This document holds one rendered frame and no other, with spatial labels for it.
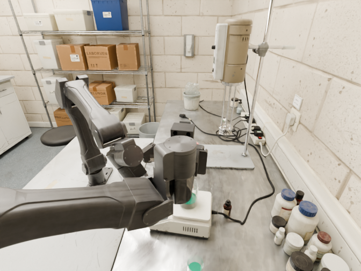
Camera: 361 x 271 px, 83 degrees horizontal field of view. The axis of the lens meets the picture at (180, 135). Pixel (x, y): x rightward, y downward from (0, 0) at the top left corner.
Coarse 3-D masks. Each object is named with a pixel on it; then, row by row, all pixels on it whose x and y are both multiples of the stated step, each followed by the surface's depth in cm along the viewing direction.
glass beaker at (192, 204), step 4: (196, 184) 64; (196, 188) 65; (192, 192) 60; (196, 192) 61; (192, 196) 61; (196, 196) 62; (192, 200) 62; (196, 200) 63; (180, 204) 64; (184, 204) 63; (188, 204) 62; (192, 204) 63; (196, 204) 64; (184, 208) 64; (188, 208) 63; (192, 208) 64
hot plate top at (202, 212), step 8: (200, 192) 71; (208, 192) 71; (200, 200) 68; (208, 200) 68; (176, 208) 65; (200, 208) 65; (208, 208) 65; (176, 216) 62; (184, 216) 62; (192, 216) 62; (200, 216) 62; (208, 216) 62
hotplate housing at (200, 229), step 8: (160, 224) 65; (168, 224) 64; (176, 224) 63; (184, 224) 63; (192, 224) 62; (200, 224) 62; (208, 224) 62; (168, 232) 66; (176, 232) 65; (184, 232) 65; (192, 232) 64; (200, 232) 63; (208, 232) 63
